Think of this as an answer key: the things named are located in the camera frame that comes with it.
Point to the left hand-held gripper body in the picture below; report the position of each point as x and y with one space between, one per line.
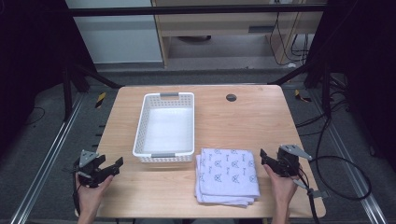
88 169

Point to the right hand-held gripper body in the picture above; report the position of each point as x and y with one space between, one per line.
288 163

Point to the person's right hand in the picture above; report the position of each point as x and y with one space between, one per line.
281 189

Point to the person's left hand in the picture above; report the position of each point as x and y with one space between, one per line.
91 194

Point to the folded white patterned towel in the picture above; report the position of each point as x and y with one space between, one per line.
227 177

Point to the yellow black tape strip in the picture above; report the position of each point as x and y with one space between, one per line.
100 100
301 97

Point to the white plastic basket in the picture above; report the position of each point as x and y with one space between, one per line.
165 127

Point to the black metal stand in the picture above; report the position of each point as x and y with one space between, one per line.
67 93
325 90

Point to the black curtain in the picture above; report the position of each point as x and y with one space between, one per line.
28 62
367 62

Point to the white cabinet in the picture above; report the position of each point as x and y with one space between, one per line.
118 37

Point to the light wooden desk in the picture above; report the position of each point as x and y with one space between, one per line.
218 25

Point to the metal floor rail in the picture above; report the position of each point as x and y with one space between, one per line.
46 155
351 174

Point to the black horizontal frame bar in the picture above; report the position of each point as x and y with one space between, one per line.
186 10

